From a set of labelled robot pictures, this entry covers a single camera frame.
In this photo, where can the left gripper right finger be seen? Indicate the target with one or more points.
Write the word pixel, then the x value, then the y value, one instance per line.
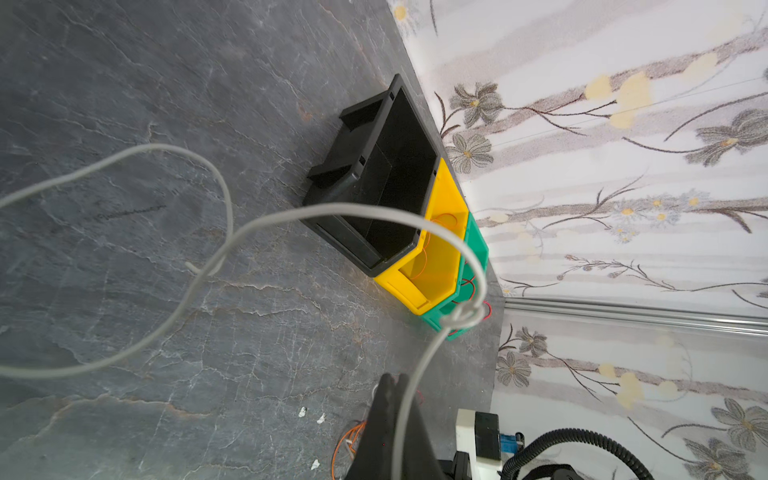
pixel 418 459

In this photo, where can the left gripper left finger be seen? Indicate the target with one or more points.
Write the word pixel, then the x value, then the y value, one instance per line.
pixel 374 454

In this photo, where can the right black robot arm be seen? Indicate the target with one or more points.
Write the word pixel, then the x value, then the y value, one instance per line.
pixel 572 453

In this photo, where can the white paper scrap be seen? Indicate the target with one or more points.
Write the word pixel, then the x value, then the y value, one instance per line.
pixel 315 421

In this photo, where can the green plastic bin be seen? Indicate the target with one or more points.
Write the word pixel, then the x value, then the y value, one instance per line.
pixel 466 281

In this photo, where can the yellow plastic bin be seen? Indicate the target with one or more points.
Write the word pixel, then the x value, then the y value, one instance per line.
pixel 428 275

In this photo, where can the black plastic bin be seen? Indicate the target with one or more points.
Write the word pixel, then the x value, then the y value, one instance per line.
pixel 381 156

